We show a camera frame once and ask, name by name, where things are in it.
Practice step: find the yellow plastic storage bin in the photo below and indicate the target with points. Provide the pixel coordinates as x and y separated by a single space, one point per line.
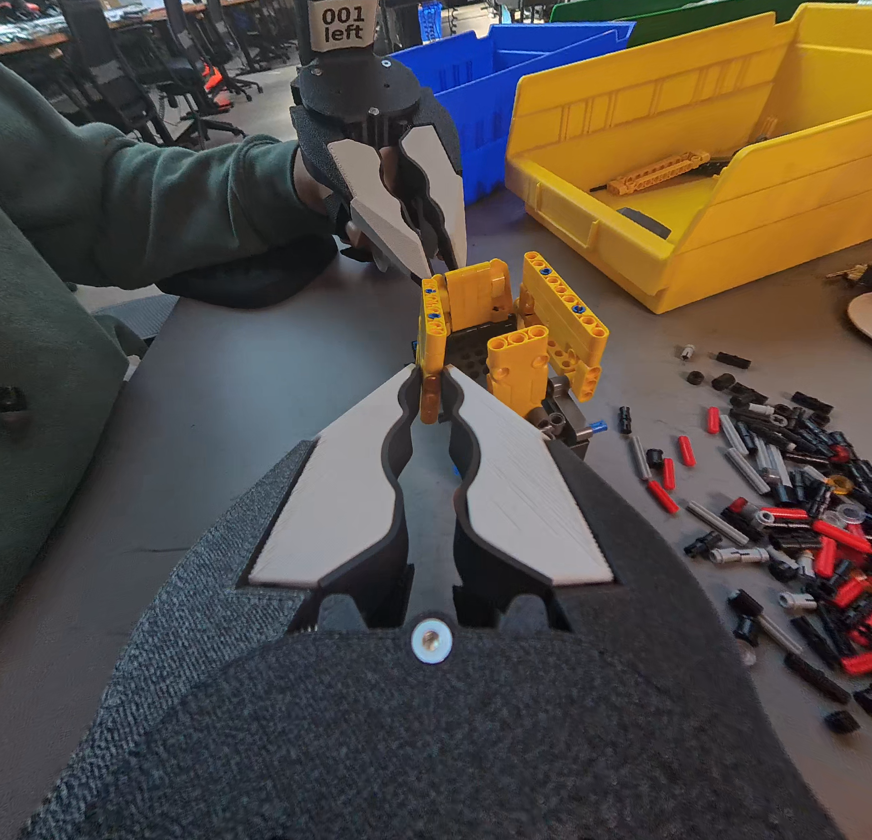
749 254

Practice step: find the person's left hand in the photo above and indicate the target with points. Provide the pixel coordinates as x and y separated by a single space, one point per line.
310 186

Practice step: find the white book stand with stickers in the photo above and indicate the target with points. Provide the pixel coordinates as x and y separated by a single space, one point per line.
862 315

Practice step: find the person's left forearm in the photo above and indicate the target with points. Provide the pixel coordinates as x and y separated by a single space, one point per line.
170 199

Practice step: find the blue plastic storage bin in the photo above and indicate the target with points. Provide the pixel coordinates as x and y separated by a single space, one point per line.
463 83

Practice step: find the black chair armrest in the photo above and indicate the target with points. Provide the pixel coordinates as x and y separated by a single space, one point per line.
259 274

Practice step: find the green plastic storage bin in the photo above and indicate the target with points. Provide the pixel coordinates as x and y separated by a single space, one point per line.
681 2

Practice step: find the grey mesh chair seat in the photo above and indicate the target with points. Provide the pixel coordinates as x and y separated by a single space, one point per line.
136 315

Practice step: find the assorted lego parts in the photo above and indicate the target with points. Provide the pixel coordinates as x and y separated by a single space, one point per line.
654 172

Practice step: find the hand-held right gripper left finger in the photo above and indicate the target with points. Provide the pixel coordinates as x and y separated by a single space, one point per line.
327 506

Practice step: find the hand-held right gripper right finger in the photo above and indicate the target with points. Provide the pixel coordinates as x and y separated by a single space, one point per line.
531 506

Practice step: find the black office chair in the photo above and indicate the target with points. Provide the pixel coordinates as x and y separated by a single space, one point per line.
122 83

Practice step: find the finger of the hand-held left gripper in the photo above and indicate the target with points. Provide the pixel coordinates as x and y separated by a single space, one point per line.
381 227
443 192

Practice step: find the partly built yellow lego model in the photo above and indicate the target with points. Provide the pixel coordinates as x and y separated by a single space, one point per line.
565 315

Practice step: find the yellow lego beam blue pins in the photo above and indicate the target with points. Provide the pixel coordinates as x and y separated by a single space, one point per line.
432 336

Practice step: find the pile of small lego pins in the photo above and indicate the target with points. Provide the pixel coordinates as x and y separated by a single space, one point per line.
838 533

